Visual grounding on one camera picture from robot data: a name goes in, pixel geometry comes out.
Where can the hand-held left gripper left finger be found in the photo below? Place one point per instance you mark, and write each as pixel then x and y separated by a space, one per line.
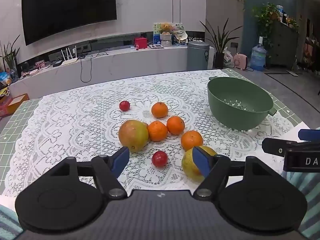
pixel 122 158

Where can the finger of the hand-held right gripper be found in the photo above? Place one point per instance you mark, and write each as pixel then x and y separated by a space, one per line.
pixel 310 134
pixel 275 146

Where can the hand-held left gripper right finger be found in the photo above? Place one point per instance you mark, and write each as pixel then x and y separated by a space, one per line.
pixel 201 161

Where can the yellow-green mango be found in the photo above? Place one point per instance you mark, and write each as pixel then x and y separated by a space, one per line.
pixel 190 166

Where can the orange mandarin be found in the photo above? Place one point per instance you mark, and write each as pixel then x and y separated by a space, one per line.
pixel 175 125
pixel 191 140
pixel 157 131
pixel 160 110

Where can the large red-green mango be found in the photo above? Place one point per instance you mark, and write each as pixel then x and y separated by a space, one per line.
pixel 132 136

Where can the red tomato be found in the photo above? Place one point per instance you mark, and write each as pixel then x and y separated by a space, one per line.
pixel 160 158
pixel 124 105

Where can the green colander bowl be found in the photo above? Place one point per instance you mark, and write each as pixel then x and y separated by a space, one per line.
pixel 237 105

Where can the person's right forearm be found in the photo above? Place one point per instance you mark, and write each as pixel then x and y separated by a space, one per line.
pixel 307 195

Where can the person's left forearm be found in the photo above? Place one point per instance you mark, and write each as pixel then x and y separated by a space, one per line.
pixel 8 223

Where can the white lace tablecloth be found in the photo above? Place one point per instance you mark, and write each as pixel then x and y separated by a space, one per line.
pixel 75 120

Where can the floor scale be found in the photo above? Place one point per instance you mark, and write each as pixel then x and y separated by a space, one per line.
pixel 292 73

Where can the cluttered shelf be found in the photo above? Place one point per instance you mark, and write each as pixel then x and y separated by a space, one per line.
pixel 311 47

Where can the blue water jug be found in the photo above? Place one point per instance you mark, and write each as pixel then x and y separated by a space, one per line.
pixel 258 58

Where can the pink heater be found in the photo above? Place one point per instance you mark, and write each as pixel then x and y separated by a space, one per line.
pixel 240 61

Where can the grey-green drawer cabinet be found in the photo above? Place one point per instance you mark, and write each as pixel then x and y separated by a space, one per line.
pixel 285 45

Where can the white marble television console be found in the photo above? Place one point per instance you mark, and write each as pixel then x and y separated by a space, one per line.
pixel 125 63

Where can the white plastic bag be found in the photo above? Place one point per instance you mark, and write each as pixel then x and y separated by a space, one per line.
pixel 228 58

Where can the grey trash bin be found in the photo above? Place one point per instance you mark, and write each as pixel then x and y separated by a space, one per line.
pixel 198 56

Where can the white router with antennas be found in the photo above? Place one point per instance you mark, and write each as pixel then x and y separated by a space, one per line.
pixel 68 59

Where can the long-leaved potted plant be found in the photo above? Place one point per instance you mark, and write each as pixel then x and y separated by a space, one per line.
pixel 219 45

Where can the red box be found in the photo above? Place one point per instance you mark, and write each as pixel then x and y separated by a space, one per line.
pixel 140 43

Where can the group of bottles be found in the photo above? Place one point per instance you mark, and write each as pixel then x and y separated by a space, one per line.
pixel 287 16

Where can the orange cardboard box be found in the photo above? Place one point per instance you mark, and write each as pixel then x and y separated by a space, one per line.
pixel 13 103

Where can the pink card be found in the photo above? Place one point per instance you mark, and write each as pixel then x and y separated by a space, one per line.
pixel 40 65

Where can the trailing green plant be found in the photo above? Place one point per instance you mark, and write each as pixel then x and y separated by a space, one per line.
pixel 265 17

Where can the colourful picture board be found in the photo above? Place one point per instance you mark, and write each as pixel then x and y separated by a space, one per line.
pixel 157 33

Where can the brown teddy bear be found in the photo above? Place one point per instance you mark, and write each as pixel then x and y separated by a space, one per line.
pixel 165 28

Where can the blue snack packet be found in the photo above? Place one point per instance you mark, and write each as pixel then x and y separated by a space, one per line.
pixel 5 78

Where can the leafy plant in glass vase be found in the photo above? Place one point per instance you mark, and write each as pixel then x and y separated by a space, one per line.
pixel 10 55

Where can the black wall television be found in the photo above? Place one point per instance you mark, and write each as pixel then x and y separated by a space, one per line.
pixel 67 12

